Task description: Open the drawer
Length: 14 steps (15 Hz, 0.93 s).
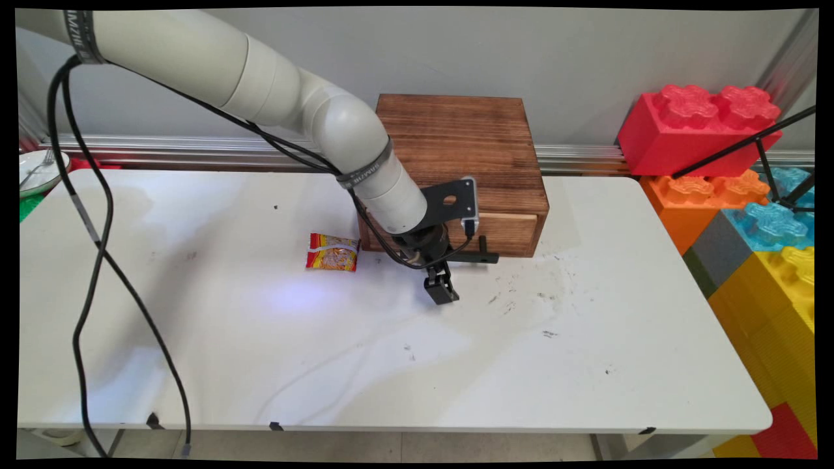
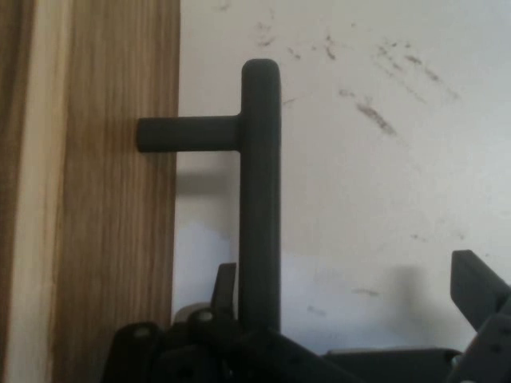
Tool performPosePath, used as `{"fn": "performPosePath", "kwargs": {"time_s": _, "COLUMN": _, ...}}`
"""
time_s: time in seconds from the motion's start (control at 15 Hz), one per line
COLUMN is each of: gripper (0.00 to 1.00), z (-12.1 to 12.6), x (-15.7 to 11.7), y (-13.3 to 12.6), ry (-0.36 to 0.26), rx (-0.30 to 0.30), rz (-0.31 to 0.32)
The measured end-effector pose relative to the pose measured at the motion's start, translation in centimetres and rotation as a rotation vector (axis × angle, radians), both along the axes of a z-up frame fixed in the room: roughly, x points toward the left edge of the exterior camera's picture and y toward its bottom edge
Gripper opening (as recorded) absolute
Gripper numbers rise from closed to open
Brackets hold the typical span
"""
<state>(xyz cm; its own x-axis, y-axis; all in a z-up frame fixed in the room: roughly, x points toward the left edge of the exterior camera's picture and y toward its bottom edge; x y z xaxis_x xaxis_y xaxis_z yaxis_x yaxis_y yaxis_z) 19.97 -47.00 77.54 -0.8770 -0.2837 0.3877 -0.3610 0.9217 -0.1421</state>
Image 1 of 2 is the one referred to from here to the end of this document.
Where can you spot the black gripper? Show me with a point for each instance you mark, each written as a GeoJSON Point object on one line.
{"type": "Point", "coordinates": [423, 246]}

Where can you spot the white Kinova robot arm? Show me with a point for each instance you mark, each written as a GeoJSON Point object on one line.
{"type": "Point", "coordinates": [195, 58]}

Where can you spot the wooden drawer front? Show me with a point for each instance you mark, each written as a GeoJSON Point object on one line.
{"type": "Point", "coordinates": [508, 231]}

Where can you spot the red yellow snack packet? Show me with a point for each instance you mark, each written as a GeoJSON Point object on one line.
{"type": "Point", "coordinates": [333, 253]}

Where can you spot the dark wooden drawer cabinet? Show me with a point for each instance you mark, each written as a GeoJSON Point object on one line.
{"type": "Point", "coordinates": [469, 137]}

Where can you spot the big orange toy brick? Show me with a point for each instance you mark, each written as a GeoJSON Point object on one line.
{"type": "Point", "coordinates": [690, 202]}

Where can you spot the big grey toy brick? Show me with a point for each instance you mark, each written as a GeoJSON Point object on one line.
{"type": "Point", "coordinates": [720, 251]}

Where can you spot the big red toy brick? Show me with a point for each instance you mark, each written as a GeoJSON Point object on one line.
{"type": "Point", "coordinates": [690, 133]}

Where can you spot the big yellow toy brick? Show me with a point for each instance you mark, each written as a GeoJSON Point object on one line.
{"type": "Point", "coordinates": [775, 312]}

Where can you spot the big blue toy brick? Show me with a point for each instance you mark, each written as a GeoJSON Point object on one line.
{"type": "Point", "coordinates": [772, 225]}

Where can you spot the black tripod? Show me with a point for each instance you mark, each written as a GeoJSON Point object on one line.
{"type": "Point", "coordinates": [762, 153]}

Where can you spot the flat red object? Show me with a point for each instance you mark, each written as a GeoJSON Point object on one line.
{"type": "Point", "coordinates": [98, 164]}

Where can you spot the small red toy brick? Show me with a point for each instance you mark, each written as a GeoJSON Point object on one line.
{"type": "Point", "coordinates": [785, 433]}

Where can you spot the white bowl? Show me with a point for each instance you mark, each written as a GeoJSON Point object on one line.
{"type": "Point", "coordinates": [55, 176]}

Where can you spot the metal fork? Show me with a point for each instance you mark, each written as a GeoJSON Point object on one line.
{"type": "Point", "coordinates": [40, 166]}

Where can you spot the flat green object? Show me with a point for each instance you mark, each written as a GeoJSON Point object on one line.
{"type": "Point", "coordinates": [29, 207]}

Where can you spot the horizontal aluminium rail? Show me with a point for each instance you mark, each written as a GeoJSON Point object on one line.
{"type": "Point", "coordinates": [195, 151]}

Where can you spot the slanted aluminium post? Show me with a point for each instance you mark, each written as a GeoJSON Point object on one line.
{"type": "Point", "coordinates": [791, 55]}

